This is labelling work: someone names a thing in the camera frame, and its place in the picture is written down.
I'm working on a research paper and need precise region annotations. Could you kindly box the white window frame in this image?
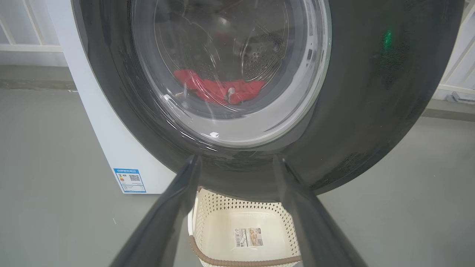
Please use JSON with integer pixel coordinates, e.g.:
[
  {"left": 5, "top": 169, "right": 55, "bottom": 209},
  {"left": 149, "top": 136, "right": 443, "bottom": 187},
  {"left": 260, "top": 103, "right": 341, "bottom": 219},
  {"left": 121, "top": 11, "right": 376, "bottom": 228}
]
[{"left": 0, "top": 0, "right": 64, "bottom": 53}]

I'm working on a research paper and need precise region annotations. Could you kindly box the black round washing machine door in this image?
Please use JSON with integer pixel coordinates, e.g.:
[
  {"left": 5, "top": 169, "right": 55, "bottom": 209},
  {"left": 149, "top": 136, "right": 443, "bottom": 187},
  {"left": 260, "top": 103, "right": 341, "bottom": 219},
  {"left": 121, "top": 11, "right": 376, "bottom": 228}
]
[{"left": 71, "top": 0, "right": 465, "bottom": 202}]

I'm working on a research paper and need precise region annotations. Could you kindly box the cream perforated laundry basket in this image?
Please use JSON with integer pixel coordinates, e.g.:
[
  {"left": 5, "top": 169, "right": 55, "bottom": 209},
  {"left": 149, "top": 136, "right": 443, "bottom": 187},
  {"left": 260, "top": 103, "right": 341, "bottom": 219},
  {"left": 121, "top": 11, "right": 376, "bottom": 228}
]
[{"left": 187, "top": 187, "right": 302, "bottom": 267}]

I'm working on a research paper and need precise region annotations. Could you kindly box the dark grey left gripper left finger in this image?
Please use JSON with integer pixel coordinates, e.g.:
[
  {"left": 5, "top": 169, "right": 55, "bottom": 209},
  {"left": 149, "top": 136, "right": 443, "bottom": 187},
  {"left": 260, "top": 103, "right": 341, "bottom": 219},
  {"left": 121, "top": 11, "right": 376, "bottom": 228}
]
[{"left": 110, "top": 155, "right": 202, "bottom": 267}]

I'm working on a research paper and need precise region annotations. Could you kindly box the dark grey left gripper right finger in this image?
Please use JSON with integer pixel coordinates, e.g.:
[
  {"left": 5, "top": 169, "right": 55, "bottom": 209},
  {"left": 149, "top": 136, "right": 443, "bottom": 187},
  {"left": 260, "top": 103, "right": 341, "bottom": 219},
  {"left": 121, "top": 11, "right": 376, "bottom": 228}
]
[{"left": 274, "top": 156, "right": 368, "bottom": 267}]

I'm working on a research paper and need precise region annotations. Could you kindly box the red garment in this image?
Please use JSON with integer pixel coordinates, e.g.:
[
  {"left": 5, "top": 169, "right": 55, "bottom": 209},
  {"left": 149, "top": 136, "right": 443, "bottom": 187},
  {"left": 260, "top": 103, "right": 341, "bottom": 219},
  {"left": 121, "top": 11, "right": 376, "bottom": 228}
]
[{"left": 173, "top": 69, "right": 266, "bottom": 106}]

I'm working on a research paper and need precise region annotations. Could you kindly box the steel washing machine drum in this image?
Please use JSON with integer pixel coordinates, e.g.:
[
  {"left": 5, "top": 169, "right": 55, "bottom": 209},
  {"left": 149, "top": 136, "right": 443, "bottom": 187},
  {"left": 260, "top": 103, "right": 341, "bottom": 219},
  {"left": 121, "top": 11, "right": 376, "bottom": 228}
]
[{"left": 154, "top": 0, "right": 291, "bottom": 112}]

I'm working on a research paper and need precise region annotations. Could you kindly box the white washing machine body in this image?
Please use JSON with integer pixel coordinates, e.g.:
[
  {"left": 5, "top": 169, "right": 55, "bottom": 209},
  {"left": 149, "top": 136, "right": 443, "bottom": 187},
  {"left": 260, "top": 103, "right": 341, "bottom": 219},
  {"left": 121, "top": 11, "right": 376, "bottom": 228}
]
[{"left": 45, "top": 0, "right": 177, "bottom": 194}]

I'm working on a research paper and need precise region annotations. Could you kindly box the blue energy label sticker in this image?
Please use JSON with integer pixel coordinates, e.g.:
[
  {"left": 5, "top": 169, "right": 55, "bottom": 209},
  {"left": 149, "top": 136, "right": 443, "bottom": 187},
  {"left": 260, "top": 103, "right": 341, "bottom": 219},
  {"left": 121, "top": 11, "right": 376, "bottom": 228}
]
[{"left": 114, "top": 169, "right": 147, "bottom": 194}]

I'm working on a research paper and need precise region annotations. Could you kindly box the product label in basket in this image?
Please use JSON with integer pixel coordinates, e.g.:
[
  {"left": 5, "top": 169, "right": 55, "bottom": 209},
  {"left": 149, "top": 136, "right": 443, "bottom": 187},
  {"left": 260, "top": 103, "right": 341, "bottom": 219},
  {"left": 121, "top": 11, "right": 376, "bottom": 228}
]
[{"left": 234, "top": 227, "right": 265, "bottom": 248}]

